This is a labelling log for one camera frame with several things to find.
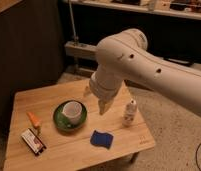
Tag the blue sponge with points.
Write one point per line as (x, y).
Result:
(101, 139)

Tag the red white snack box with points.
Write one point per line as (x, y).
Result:
(33, 141)

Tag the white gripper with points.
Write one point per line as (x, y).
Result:
(104, 85)

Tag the orange carrot toy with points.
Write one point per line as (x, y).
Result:
(35, 121)

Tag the wooden table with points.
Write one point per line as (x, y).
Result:
(72, 151)

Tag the grey rail beam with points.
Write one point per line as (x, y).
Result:
(86, 51)

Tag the green plate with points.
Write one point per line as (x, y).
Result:
(63, 124)

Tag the metal pole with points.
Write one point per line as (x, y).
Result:
(75, 37)

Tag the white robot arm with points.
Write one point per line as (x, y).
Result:
(124, 56)

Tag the cluttered shelf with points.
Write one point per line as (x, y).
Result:
(157, 7)

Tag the white cup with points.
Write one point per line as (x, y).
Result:
(72, 111)

